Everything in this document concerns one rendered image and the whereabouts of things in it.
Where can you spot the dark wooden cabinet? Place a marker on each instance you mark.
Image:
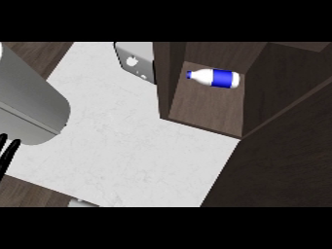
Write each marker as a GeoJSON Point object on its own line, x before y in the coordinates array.
{"type": "Point", "coordinates": [207, 97]}

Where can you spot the white blue-labelled water bottle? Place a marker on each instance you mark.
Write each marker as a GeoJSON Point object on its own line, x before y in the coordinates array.
{"type": "Point", "coordinates": [219, 78]}

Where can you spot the dark wooden cabinet door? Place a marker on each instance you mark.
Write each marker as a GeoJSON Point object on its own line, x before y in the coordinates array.
{"type": "Point", "coordinates": [289, 162]}

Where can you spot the grey rounded appliance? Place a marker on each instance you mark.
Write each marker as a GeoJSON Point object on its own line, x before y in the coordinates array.
{"type": "Point", "coordinates": [20, 100]}

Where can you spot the small pale grey object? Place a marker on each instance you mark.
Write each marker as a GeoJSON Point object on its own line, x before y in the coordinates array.
{"type": "Point", "coordinates": [82, 203]}

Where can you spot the grey metal panel with holes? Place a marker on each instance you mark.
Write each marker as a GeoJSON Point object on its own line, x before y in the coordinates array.
{"type": "Point", "coordinates": [138, 61]}

